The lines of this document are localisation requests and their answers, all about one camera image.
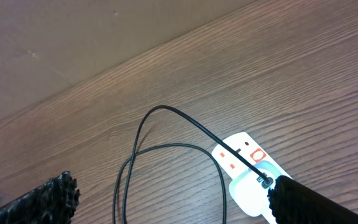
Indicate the white power strip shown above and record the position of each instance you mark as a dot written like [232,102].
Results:
[246,147]

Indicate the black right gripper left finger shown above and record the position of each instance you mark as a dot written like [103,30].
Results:
[53,202]

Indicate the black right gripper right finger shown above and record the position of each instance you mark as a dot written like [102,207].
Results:
[293,203]

